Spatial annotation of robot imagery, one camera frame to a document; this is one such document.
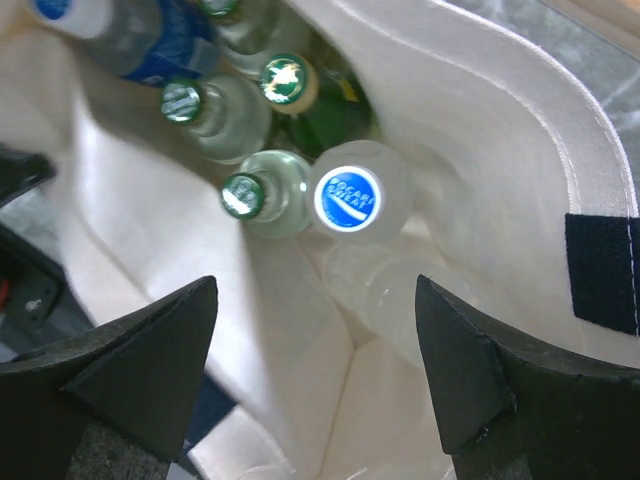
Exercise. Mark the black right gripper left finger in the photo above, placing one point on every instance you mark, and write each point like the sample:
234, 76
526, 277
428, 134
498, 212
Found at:
114, 402

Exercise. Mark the clear glass bottle green cap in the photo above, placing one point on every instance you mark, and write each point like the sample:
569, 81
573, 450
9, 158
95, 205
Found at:
252, 32

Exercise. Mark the beige canvas tote bag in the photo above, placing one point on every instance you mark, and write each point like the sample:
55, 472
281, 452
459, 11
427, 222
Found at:
521, 187

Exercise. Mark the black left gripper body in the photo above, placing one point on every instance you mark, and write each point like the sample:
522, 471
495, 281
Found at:
32, 285

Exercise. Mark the clear Pocari Sweat bottle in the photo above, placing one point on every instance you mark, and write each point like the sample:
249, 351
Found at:
360, 191

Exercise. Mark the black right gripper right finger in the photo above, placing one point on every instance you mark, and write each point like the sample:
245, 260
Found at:
511, 406

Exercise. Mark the dark green Perrier bottle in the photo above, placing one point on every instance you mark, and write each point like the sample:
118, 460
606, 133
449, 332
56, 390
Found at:
319, 108

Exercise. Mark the blue label Pocari bottle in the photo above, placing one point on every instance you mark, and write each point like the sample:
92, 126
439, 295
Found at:
146, 42

